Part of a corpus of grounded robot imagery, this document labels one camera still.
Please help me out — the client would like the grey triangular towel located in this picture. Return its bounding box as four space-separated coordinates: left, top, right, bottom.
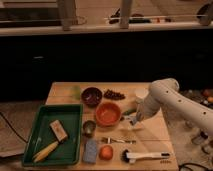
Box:
129 116 137 126

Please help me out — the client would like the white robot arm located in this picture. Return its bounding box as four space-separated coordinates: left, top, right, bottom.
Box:
135 78 213 136

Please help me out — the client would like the orange bowl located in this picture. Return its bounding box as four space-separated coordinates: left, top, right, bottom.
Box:
95 102 121 127

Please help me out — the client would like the light green leaf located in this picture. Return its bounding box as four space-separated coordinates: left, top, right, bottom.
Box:
72 86 81 100

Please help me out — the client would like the green chili pepper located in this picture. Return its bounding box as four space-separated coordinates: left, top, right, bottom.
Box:
120 108 136 121

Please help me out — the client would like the white cup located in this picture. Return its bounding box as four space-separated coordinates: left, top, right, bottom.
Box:
135 88 148 103

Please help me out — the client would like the small metal cup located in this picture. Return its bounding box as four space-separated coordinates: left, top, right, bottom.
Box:
83 120 96 137

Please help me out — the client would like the silver fork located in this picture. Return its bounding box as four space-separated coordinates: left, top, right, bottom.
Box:
101 137 136 144

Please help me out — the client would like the wooden table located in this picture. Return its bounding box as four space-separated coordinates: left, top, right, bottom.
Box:
33 81 180 171

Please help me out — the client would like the grey sponge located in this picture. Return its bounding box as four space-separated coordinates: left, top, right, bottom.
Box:
83 139 98 164

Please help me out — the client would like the wooden block brush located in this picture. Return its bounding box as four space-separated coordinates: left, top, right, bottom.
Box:
50 120 68 142

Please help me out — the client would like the orange fruit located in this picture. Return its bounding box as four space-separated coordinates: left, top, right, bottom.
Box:
99 145 113 160

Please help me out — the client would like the green plastic tray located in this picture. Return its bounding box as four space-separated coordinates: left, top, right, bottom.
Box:
22 104 83 167

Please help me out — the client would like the yellow corn cob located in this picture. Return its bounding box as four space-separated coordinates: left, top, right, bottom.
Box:
33 141 59 163

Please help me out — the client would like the white handled dish brush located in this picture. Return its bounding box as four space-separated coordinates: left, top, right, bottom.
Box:
121 150 170 164

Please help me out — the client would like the black cable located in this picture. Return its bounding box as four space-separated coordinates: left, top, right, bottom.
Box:
0 111 28 144

